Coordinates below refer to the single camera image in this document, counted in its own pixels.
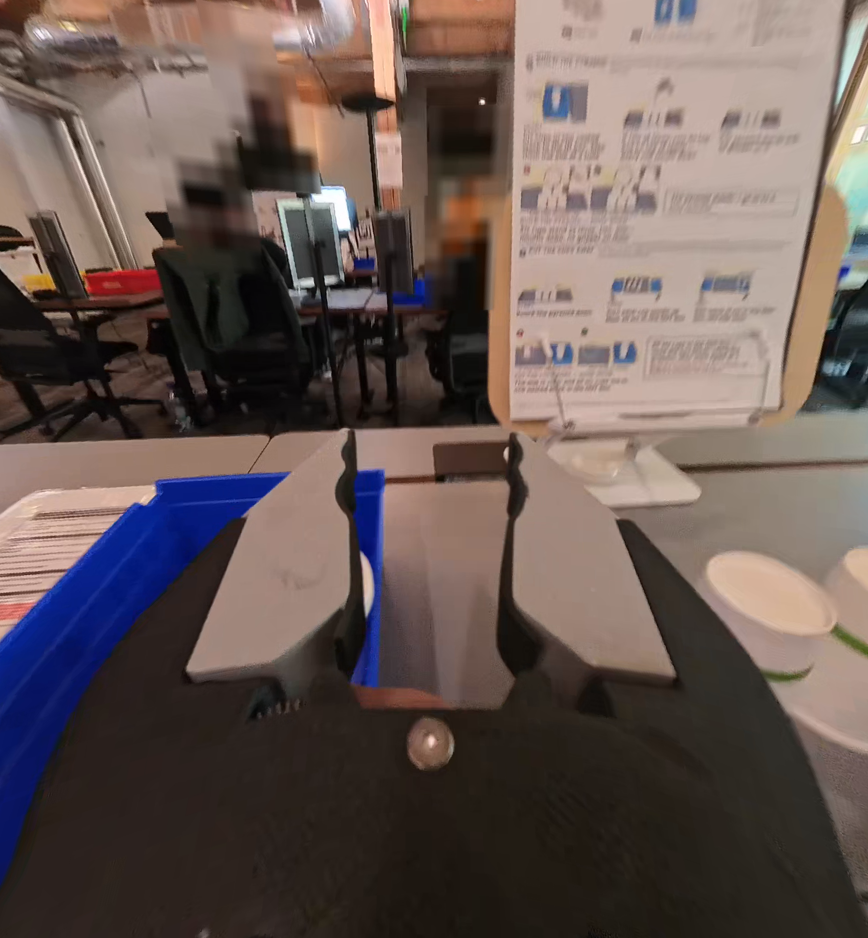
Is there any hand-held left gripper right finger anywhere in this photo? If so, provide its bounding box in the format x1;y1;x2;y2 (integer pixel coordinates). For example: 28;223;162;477
496;432;678;686

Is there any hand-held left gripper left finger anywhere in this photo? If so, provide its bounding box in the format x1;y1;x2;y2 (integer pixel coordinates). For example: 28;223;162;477
186;431;367;684

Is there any blue plastic bin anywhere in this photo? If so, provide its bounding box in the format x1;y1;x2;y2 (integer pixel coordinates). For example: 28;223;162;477
0;469;387;938

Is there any striped printed sheet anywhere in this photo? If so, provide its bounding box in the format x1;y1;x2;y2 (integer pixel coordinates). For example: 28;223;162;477
0;485;158;679

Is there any dark green jacket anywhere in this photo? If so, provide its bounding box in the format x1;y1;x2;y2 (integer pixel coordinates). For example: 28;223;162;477
153;245;253;354

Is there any wooden office desk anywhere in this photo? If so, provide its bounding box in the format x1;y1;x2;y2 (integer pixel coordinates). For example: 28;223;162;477
32;289;172;411

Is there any red plastic bin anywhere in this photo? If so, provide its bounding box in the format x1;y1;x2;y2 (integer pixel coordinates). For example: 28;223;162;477
84;268;161;297

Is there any computer monitor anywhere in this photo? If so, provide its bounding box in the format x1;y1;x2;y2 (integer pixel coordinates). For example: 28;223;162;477
26;210;87;298
275;196;348;291
373;208;415;296

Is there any printed instruction sheet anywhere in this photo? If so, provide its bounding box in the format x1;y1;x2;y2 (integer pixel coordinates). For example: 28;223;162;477
510;0;848;426

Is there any instruction sheet on stand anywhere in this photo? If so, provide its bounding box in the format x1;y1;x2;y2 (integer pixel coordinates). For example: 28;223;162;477
487;183;850;433

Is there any black floor lamp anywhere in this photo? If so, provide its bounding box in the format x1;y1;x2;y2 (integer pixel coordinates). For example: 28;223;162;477
341;94;400;215

